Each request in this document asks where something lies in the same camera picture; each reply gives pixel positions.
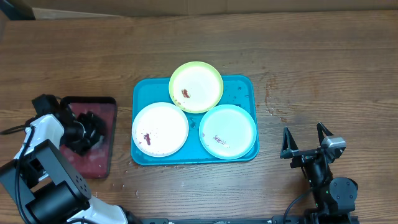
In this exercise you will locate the teal plastic tray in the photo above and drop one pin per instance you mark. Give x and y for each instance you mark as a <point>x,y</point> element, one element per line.
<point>238,90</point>

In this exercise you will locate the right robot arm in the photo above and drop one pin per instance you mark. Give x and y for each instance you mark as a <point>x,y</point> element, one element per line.
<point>334,196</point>

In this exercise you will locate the light blue plate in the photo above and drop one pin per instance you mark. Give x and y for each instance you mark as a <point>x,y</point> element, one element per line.
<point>227,132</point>

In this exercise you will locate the yellow-green plate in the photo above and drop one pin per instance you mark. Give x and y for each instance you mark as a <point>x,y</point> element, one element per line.
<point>196,87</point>

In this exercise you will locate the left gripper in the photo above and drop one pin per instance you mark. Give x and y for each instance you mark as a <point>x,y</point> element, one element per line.
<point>93,122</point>

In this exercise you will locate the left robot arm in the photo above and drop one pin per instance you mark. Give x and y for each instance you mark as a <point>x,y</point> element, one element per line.
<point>46,188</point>

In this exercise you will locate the white plate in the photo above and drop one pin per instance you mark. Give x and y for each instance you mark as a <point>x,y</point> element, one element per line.
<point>160,129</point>

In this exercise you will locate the black tray with red water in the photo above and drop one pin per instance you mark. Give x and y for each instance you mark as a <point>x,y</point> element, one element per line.
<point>96,163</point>

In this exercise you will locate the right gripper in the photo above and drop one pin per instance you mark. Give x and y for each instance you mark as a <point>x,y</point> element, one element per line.
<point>290,149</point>

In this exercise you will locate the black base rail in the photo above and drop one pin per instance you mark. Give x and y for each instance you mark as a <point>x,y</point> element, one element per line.
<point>278,219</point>

